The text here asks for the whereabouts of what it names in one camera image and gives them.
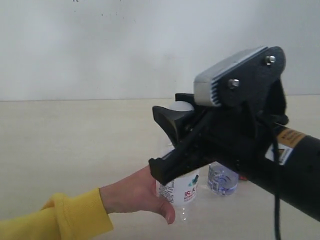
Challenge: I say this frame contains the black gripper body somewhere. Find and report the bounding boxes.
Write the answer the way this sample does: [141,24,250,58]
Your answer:
[175,93,275,180]

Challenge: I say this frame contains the tall clear blue-tinted bottle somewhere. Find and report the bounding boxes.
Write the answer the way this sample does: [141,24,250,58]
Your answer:
[207,162,239,196]

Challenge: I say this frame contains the clear water bottle white cap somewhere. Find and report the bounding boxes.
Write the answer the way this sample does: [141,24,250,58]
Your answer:
[155,101,200,222]

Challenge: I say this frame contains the milk tea bottle cream cap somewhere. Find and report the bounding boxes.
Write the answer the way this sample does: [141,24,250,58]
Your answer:
[239,175,248,181]

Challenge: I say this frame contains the yellow sleeve forearm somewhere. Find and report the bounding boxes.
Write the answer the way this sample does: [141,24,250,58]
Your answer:
[0,188,114,240]

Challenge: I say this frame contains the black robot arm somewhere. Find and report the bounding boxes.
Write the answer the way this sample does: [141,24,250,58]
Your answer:
[149,93,320,220]

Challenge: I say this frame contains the person's bare hand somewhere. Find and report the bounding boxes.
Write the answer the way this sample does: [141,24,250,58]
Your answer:
[99,165,176,225]

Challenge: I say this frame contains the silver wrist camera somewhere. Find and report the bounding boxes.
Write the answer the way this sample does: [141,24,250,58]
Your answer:
[193,46,268,107]

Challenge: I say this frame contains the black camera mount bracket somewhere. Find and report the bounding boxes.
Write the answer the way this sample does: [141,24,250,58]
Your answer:
[217,46,289,125]

